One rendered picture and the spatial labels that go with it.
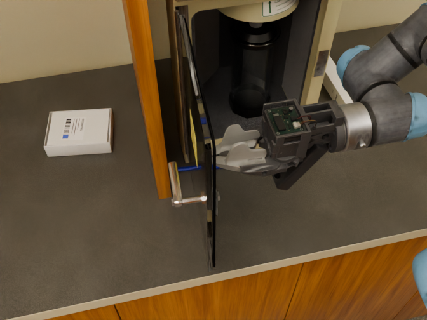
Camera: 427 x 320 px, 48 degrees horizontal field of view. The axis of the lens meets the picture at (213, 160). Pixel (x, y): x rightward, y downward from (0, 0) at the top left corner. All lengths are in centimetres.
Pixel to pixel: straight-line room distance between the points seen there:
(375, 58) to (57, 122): 79
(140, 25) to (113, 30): 65
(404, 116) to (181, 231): 54
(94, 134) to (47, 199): 19
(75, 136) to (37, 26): 34
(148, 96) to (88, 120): 41
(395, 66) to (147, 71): 41
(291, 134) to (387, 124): 16
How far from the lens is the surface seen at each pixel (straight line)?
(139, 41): 78
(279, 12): 95
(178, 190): 80
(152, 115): 90
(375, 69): 85
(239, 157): 72
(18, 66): 149
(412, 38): 84
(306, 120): 71
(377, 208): 116
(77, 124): 125
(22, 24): 140
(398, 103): 80
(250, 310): 138
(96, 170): 119
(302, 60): 110
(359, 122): 76
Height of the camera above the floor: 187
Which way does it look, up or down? 52 degrees down
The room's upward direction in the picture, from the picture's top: straight up
